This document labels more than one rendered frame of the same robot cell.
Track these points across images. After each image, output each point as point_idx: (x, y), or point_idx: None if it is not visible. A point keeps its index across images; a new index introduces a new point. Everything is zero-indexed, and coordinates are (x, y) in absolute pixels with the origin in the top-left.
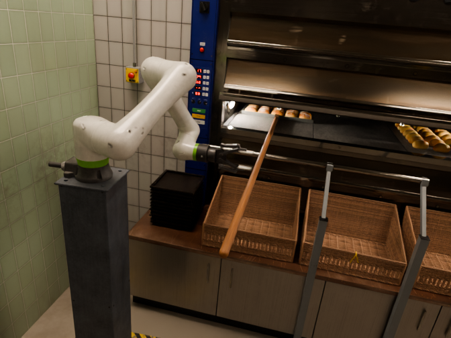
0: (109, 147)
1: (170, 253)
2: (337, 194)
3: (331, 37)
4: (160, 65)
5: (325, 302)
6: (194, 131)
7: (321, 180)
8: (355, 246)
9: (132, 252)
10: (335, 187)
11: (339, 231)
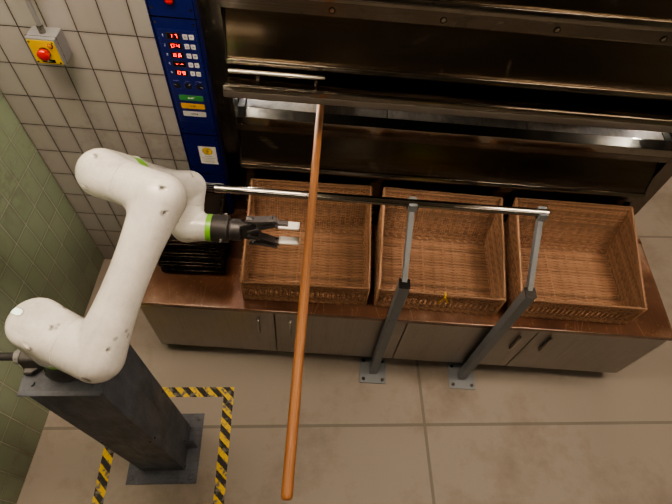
0: (86, 381)
1: (203, 312)
2: (424, 192)
3: None
4: (114, 186)
5: (407, 335)
6: (198, 194)
7: (401, 179)
8: (445, 255)
9: (150, 314)
10: (421, 181)
11: (425, 232)
